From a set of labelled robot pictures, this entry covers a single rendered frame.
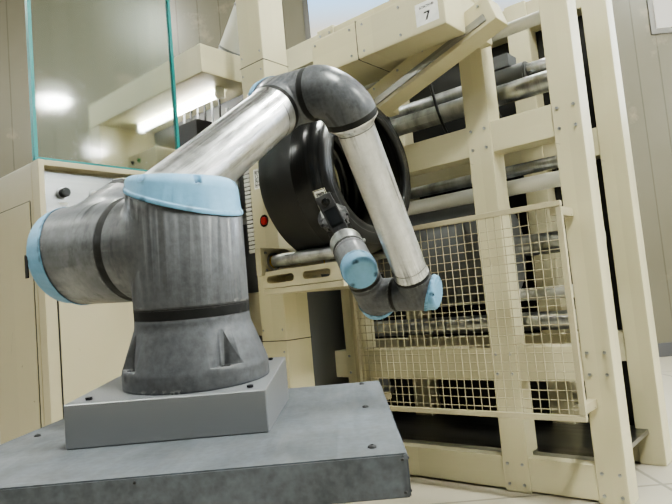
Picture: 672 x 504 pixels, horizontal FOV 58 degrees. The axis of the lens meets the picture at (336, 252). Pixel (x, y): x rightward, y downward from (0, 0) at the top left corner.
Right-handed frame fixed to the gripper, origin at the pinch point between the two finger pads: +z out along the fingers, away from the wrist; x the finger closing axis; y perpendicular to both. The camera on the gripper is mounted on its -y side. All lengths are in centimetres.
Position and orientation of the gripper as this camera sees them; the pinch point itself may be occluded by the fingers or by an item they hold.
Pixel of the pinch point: (326, 204)
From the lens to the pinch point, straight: 181.3
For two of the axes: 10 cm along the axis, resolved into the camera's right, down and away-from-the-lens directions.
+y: 3.6, 7.6, 5.5
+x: 9.1, -4.2, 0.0
